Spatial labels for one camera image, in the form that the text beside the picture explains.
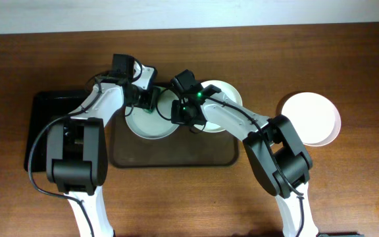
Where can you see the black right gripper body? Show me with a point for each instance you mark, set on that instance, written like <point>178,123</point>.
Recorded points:
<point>181,116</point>

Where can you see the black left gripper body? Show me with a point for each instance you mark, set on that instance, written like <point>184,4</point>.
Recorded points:
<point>147,99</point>

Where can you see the green and yellow sponge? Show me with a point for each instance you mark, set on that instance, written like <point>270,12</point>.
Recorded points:
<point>149,110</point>

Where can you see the pale blue plate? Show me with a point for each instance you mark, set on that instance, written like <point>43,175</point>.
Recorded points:
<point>155,124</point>

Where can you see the pink plate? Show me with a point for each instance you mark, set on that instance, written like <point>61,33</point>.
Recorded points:
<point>315,118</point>

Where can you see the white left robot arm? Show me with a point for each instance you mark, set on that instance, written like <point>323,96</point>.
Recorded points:
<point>76,159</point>

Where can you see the large brown tray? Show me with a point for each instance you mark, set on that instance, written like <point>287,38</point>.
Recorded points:
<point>185,147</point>

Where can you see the pale green plate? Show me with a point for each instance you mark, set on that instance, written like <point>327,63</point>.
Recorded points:
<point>211,97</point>

